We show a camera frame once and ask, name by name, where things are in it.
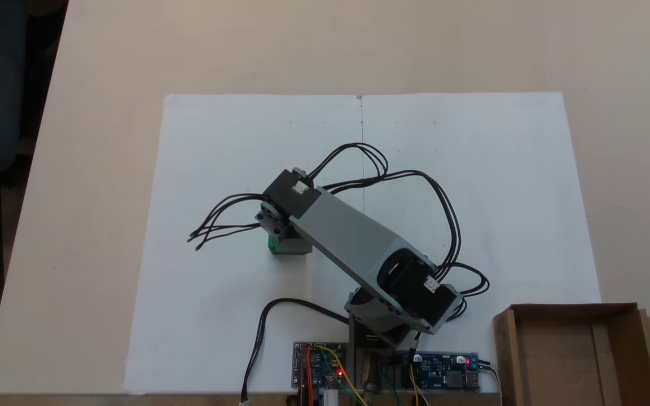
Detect green dice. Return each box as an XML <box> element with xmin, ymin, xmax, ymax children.
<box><xmin>267</xmin><ymin>233</ymin><xmax>293</xmax><ymax>258</ymax></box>

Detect white paper sheet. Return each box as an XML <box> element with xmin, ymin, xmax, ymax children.
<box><xmin>359</xmin><ymin>91</ymin><xmax>603</xmax><ymax>394</ymax></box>
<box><xmin>124</xmin><ymin>94</ymin><xmax>365</xmax><ymax>395</ymax></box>

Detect blue circuit board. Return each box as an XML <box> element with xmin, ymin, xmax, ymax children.
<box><xmin>399</xmin><ymin>352</ymin><xmax>481</xmax><ymax>392</ymax></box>

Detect brown cardboard box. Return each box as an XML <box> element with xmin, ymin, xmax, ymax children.
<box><xmin>493</xmin><ymin>303</ymin><xmax>650</xmax><ymax>406</ymax></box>

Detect black gripper motor cable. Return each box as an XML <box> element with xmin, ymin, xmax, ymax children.
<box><xmin>187</xmin><ymin>193</ymin><xmax>272</xmax><ymax>251</ymax></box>

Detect long black power cable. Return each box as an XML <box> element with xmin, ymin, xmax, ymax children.
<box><xmin>239</xmin><ymin>298</ymin><xmax>352</xmax><ymax>405</ymax></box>

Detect circuit board with coloured wires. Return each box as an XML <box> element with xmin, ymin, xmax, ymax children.
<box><xmin>292</xmin><ymin>341</ymin><xmax>350</xmax><ymax>391</ymax></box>

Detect orange-red wires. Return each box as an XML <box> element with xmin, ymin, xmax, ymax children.
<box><xmin>301</xmin><ymin>345</ymin><xmax>317</xmax><ymax>406</ymax></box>

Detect black forearm cable loop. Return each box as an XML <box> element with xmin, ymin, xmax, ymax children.
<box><xmin>304</xmin><ymin>143</ymin><xmax>462</xmax><ymax>272</ymax></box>

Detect black base cable bundle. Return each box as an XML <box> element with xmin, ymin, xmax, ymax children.
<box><xmin>437</xmin><ymin>262</ymin><xmax>491</xmax><ymax>323</ymax></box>

